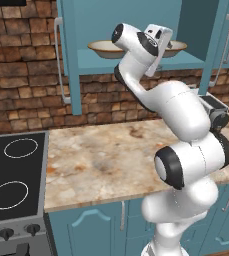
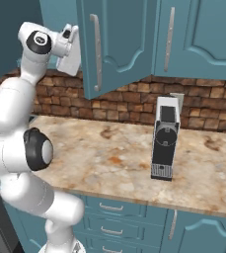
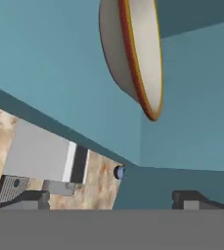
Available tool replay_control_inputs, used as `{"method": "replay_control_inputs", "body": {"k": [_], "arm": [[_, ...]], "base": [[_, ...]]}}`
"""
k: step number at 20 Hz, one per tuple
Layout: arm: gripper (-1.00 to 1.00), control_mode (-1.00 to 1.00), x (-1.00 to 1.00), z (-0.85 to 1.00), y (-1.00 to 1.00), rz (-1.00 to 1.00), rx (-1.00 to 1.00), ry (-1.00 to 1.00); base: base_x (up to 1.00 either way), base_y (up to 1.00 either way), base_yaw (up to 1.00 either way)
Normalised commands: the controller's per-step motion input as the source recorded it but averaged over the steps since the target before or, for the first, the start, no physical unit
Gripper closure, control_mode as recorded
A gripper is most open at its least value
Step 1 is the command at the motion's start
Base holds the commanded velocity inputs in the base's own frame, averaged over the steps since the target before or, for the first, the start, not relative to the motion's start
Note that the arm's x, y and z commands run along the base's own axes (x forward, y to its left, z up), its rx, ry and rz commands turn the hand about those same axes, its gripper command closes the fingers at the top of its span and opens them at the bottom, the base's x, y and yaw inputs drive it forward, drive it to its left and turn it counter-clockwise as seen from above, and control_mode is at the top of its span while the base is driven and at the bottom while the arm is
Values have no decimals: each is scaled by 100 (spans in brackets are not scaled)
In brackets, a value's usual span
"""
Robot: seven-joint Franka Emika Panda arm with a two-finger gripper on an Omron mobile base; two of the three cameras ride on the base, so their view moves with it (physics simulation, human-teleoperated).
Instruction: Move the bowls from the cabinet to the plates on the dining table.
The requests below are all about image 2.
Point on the teal base cabinet door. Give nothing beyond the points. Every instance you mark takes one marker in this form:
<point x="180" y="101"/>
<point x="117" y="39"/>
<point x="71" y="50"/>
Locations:
<point x="210" y="235"/>

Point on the black and silver coffee machine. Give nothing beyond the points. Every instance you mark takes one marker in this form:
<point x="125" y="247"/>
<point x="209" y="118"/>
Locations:
<point x="165" y="141"/>

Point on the teal base cabinet panel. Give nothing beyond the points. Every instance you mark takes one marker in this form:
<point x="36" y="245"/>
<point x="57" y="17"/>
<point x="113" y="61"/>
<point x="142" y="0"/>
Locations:
<point x="27" y="230"/>

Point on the teal wall cabinet body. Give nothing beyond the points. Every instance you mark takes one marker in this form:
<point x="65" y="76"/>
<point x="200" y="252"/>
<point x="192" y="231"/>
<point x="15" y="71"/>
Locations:
<point x="57" y="11"/>

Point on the wide teal drawer front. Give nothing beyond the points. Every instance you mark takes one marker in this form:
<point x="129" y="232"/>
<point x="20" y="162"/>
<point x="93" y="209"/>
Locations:
<point x="137" y="225"/>
<point x="140" y="244"/>

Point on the short teal drawer front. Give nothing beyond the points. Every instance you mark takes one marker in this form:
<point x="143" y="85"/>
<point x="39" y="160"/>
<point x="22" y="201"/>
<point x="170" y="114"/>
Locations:
<point x="134" y="207"/>

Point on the open teal cabinet door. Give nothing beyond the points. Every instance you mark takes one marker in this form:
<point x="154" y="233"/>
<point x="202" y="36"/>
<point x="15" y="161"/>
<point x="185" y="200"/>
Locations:
<point x="124" y="36"/>

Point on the closed teal cabinet door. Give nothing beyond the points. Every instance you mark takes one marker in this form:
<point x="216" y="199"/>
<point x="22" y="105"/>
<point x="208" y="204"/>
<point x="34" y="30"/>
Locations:
<point x="203" y="33"/>

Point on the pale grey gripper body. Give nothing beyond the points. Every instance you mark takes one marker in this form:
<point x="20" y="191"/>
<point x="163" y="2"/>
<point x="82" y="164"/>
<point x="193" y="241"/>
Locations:
<point x="72" y="61"/>

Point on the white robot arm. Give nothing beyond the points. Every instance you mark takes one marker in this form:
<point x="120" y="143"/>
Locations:
<point x="12" y="108"/>

